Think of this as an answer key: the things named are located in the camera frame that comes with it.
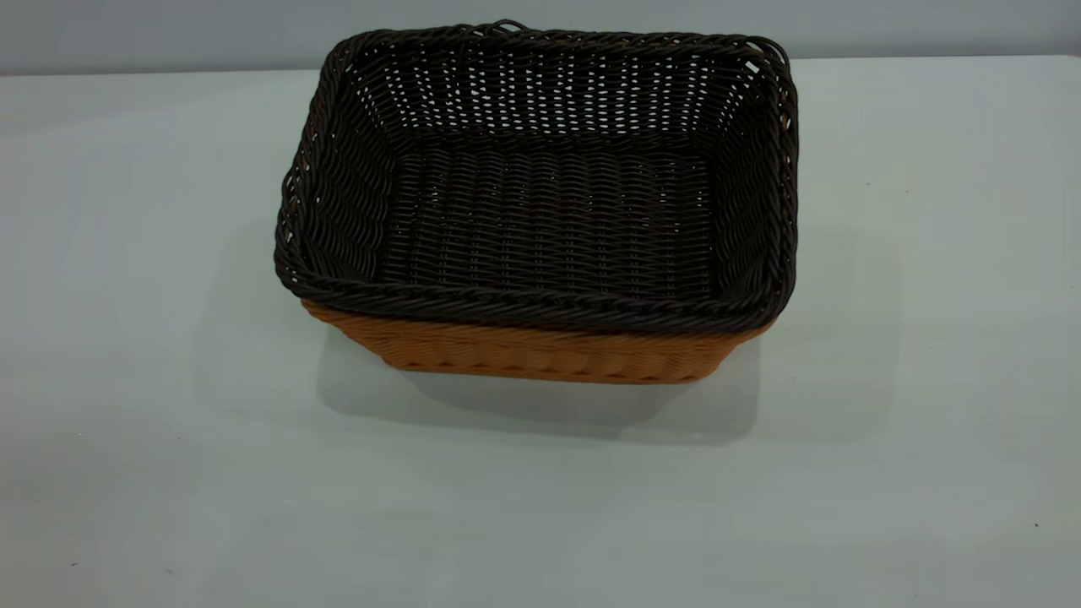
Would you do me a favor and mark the light brown wicker basket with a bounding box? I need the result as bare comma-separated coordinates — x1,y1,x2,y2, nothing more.
300,297,778,386

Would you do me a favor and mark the dark brown wicker basket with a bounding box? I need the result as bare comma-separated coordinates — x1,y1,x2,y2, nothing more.
273,19,800,334

